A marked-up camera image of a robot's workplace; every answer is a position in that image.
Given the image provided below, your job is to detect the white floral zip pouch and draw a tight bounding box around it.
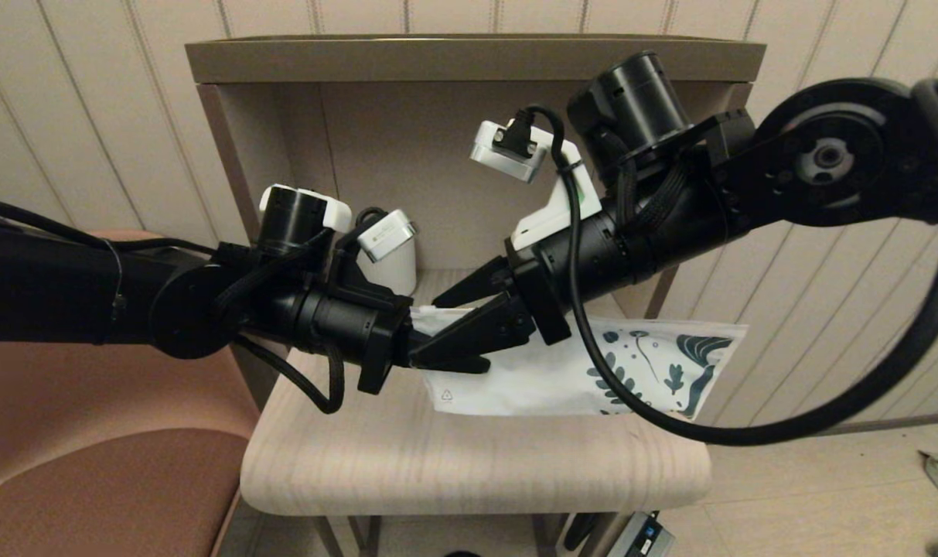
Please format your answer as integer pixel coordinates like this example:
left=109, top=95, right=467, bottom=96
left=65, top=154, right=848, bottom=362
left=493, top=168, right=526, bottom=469
left=411, top=306, right=748, bottom=419

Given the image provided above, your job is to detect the white ribbed ceramic mug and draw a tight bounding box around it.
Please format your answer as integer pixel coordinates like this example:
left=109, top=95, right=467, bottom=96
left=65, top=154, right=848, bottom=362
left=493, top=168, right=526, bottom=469
left=372, top=232, right=418, bottom=296

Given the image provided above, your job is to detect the beige wooden desk with hutch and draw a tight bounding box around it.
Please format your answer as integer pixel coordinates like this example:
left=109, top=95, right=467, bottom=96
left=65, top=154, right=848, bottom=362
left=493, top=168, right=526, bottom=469
left=185, top=35, right=765, bottom=557

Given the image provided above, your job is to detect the pink chair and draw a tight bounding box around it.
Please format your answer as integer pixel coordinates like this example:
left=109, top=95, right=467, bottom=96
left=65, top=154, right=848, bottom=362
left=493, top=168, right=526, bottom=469
left=0, top=231, right=262, bottom=557

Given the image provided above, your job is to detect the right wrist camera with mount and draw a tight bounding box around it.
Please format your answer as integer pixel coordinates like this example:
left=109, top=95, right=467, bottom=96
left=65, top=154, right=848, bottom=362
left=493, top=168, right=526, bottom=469
left=470, top=120, right=602, bottom=252

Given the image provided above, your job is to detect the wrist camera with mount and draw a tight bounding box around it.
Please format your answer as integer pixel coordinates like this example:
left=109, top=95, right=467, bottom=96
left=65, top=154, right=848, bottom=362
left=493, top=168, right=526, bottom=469
left=258, top=184, right=419, bottom=264
left=470, top=120, right=602, bottom=252

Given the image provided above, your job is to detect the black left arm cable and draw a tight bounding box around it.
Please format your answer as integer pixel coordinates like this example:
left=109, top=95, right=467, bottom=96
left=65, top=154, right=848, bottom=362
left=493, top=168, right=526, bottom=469
left=237, top=333, right=347, bottom=415

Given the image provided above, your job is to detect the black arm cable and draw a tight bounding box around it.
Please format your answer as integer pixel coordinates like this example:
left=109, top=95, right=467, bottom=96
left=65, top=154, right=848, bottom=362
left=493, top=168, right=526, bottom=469
left=507, top=77, right=938, bottom=447
left=237, top=333, right=347, bottom=415

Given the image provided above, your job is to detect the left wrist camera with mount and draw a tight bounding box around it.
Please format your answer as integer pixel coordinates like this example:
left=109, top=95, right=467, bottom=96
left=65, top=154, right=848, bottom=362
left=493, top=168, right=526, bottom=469
left=258, top=184, right=419, bottom=264

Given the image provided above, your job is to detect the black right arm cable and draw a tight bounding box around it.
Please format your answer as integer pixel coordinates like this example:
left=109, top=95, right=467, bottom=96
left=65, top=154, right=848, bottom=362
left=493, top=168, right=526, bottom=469
left=507, top=77, right=938, bottom=447

